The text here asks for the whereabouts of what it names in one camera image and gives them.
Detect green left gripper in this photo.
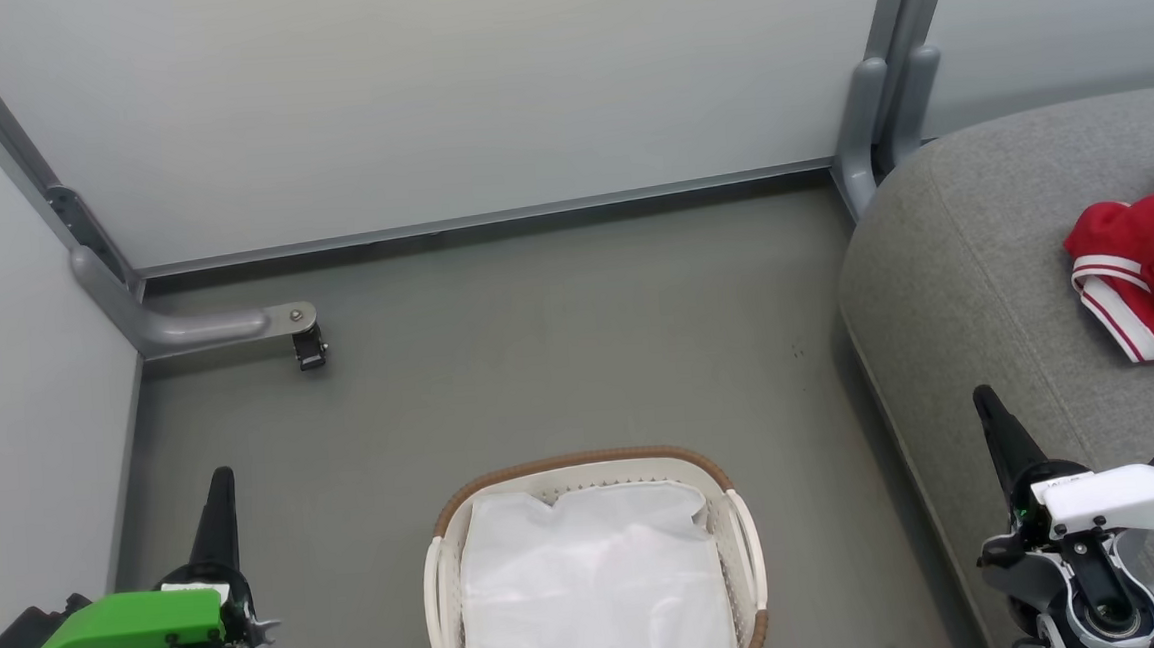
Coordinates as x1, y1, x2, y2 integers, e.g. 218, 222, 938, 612
13, 465, 258, 648

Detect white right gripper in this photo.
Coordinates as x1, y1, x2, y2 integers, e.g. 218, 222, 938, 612
972, 375, 1154, 551

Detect red shorts with white stripes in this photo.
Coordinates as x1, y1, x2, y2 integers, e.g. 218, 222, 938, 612
1058, 150, 1154, 375

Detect white basket with brown rim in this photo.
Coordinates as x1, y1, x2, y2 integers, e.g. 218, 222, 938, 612
415, 439, 773, 648

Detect grey fabric sofa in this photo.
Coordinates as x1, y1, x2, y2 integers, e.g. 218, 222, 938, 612
826, 83, 1154, 648

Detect grey partition foot silver plate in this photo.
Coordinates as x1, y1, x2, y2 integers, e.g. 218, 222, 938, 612
69, 230, 320, 367

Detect black caster wheel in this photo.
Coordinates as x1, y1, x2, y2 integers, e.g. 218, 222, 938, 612
292, 322, 331, 372

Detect white cloth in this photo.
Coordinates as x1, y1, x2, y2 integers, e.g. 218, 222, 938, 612
455, 475, 740, 648

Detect grey aluminium partition rail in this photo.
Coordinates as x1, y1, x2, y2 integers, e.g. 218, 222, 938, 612
132, 156, 841, 284

